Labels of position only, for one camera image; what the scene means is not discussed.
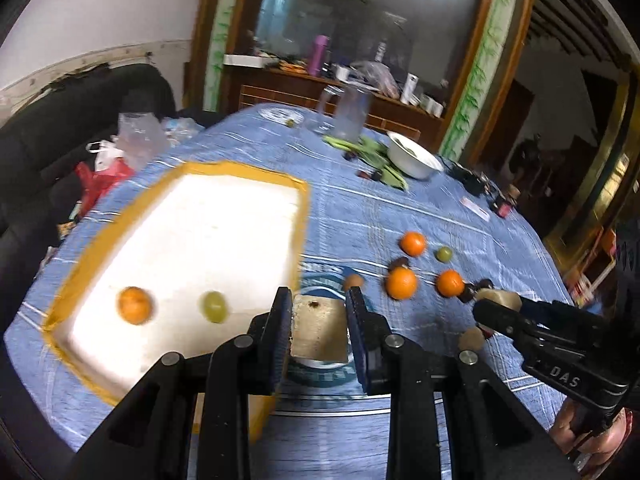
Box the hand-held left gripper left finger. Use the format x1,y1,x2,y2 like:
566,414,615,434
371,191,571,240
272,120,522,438
65,287,293,480

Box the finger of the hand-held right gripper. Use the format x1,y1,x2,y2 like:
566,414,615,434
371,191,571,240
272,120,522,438
473,299,526,341

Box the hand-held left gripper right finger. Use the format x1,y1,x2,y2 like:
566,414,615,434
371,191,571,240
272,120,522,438
346,286,581,480

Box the banana piece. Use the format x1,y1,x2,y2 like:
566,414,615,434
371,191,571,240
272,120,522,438
475,287,522,311

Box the orange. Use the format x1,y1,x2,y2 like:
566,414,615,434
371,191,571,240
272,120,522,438
384,266,419,302
116,286,152,326
435,269,466,299
399,231,427,258

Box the yellow-rimmed white box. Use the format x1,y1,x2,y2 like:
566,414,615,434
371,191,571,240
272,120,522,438
42,160,311,446

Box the person's right hand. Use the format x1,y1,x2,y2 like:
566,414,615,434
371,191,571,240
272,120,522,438
550,402,636,478

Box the tan round fruit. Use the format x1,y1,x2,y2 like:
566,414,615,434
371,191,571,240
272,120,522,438
459,329,487,353

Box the blue plaid tablecloth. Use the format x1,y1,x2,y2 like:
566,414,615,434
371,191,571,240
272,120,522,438
5,102,596,480

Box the red and white card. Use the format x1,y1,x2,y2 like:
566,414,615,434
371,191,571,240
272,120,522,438
460,197,492,221

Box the green leafy vegetables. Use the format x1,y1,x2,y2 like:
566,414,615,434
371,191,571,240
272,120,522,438
322,132,410,191

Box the white bowl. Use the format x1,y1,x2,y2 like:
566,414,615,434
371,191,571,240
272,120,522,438
386,131,445,180

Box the clear plastic pitcher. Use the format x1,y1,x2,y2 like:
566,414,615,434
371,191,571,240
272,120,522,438
315,85,373,142

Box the small white boxes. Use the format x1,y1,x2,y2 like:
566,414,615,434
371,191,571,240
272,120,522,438
419,94,446,118

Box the red plastic bag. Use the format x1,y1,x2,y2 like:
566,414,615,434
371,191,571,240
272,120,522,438
74,157,136,218

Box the wooden cabinet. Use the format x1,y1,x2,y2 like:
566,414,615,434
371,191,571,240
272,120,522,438
222,55,446,146

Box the white tube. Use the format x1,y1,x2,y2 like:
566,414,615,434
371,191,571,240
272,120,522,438
400,73,420,106

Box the white plastic bag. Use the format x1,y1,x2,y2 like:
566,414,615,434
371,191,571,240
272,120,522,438
86,139,126,171

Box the clear plastic bag with items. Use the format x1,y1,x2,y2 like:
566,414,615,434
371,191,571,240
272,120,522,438
350,60,401,98

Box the white flat box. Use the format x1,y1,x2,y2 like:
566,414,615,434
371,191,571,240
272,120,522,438
223,53,273,68

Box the purple bottle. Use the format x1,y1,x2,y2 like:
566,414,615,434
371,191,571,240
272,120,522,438
306,35,331,77

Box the black sofa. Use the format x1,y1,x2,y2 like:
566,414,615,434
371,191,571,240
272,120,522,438
0,62,226,286

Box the wooden framed glass panel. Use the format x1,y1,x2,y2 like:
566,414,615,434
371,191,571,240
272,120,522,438
187,0,538,161

